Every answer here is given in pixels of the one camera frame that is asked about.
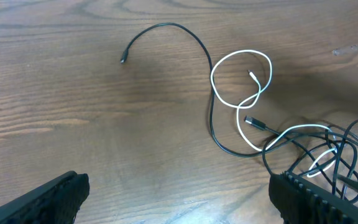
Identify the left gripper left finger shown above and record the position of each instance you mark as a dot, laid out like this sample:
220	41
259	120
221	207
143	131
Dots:
57	201

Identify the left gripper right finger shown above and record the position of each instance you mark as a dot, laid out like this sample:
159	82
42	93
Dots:
300	201

